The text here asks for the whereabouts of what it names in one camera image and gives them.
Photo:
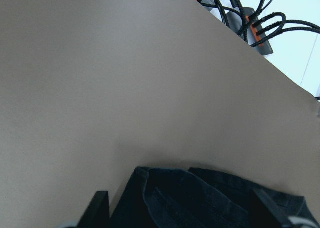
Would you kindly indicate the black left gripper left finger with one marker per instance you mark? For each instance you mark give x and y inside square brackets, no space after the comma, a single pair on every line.
[97,214]

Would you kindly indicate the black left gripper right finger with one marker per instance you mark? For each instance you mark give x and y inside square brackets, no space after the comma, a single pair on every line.
[264,212]

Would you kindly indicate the black graphic t-shirt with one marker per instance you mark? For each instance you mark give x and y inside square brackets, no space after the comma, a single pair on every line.
[194,198]

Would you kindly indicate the power strip with red switches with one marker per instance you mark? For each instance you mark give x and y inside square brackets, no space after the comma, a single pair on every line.
[244,21]

